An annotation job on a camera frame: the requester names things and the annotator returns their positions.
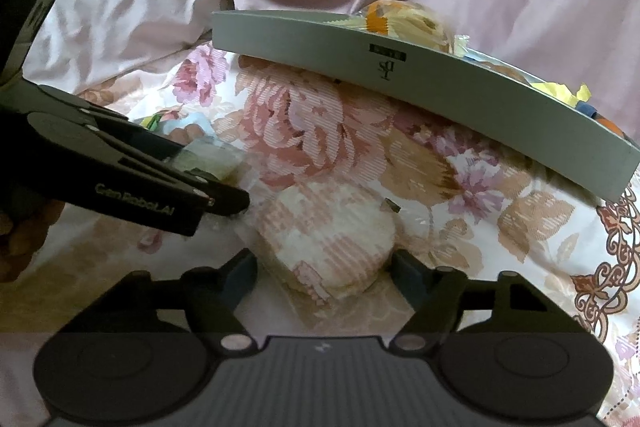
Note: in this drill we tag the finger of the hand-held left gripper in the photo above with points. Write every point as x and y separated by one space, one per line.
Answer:
150 139
225 199

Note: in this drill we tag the small orange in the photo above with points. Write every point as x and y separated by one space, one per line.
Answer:
607 126

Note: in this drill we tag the round pastry clear packet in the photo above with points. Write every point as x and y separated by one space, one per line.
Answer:
330 232

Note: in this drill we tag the small white-wrapped cake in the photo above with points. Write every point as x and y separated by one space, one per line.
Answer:
215 159

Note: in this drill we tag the crumpled yellow paper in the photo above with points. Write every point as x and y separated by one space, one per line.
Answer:
580 94

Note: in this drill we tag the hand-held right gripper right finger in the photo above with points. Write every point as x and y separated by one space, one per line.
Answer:
407 274

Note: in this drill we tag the grey cardboard box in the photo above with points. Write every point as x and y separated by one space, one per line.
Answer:
450 82

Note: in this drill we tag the pale pink quilt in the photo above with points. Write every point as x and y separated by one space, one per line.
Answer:
125 17

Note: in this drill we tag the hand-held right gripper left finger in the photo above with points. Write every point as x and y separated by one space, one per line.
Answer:
245 272

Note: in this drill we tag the person's left hand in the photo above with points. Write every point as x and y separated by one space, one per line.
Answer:
25 242

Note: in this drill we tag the clear bread packet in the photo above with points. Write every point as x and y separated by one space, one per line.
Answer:
415 24

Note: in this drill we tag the floral bedsheet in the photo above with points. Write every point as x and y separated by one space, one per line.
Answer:
500 217

